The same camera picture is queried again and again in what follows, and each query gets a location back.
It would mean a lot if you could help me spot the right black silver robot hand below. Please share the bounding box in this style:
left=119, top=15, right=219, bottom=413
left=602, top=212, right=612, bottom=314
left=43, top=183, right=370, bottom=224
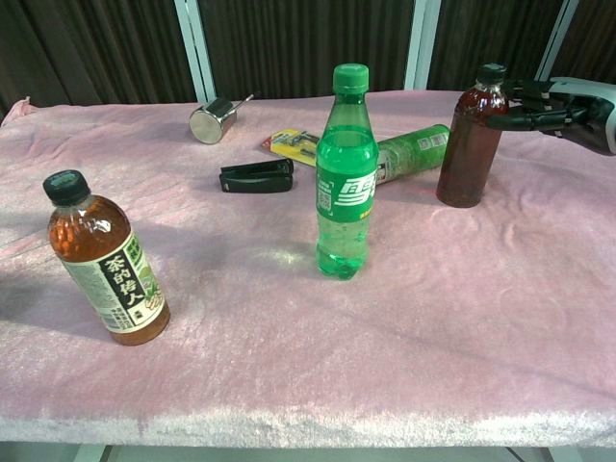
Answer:
left=486, top=75, right=616, bottom=156

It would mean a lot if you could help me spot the unlabelled dark red bottle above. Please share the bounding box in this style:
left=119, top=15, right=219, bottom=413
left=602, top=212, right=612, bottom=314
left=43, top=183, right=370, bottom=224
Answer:
left=435, top=62, right=510, bottom=209

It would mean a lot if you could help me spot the labelled amber tea bottle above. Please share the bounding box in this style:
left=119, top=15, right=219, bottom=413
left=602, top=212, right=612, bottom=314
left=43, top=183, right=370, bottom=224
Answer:
left=41, top=168, right=171, bottom=347

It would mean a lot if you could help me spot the green snack canister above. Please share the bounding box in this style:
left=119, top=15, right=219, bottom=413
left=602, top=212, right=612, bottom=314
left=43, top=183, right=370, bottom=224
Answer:
left=374, top=123, right=451, bottom=187

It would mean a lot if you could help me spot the green soda bottle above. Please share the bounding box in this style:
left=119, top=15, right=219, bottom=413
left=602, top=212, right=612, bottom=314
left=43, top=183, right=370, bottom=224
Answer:
left=315, top=63, right=378, bottom=280

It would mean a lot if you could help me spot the yellow razor blister pack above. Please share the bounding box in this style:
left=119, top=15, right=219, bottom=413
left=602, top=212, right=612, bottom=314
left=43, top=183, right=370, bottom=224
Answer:
left=262, top=127, right=321, bottom=167

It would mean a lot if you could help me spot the black stapler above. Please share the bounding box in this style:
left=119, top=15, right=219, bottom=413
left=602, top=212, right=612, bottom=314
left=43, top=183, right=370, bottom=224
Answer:
left=218, top=159, right=295, bottom=194

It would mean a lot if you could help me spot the pink plush table cloth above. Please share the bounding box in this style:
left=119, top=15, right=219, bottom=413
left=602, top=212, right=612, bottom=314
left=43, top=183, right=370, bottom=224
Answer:
left=0, top=89, right=616, bottom=449

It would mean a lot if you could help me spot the stainless steel cup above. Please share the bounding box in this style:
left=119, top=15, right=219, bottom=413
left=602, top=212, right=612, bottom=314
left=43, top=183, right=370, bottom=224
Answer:
left=188, top=91, right=261, bottom=144

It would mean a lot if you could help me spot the white frame post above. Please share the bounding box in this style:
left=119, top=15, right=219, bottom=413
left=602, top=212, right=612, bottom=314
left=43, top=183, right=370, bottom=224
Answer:
left=403, top=0, right=442, bottom=91
left=534, top=0, right=580, bottom=83
left=173, top=0, right=217, bottom=103

